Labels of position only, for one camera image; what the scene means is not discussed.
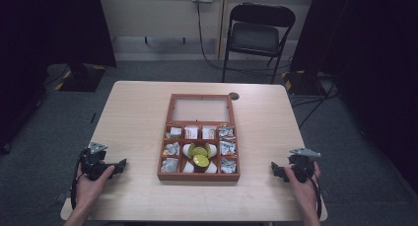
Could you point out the black folding chair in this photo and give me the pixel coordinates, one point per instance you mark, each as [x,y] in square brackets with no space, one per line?
[254,38]

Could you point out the black curtain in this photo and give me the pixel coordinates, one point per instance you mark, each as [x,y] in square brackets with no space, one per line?
[368,55]
[49,28]

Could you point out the black stand base striped tape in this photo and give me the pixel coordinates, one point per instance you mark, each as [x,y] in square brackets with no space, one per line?
[304,83]
[80,77]

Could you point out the person's left hand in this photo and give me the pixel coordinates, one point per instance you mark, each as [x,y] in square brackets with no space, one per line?
[90,189]

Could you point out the round grey table grommet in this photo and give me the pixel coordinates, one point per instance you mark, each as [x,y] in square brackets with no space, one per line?
[233,95]

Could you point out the brown wooden compartment box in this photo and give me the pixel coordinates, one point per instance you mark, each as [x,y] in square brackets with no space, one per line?
[198,120]

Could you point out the orange white packet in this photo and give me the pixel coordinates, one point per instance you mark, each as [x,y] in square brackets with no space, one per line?
[191,132]
[208,132]

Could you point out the pile of green-lidded creamer cups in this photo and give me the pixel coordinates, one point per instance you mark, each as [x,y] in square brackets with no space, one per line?
[200,160]

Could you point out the person's right hand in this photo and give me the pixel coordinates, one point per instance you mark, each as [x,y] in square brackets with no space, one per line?
[304,193]

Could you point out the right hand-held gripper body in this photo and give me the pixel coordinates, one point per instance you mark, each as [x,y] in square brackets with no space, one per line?
[302,165]

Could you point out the blue silver packet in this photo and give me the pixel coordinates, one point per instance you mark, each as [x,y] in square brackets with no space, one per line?
[226,133]
[228,165]
[227,148]

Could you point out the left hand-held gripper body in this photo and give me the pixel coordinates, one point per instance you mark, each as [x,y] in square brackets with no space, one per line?
[93,163]

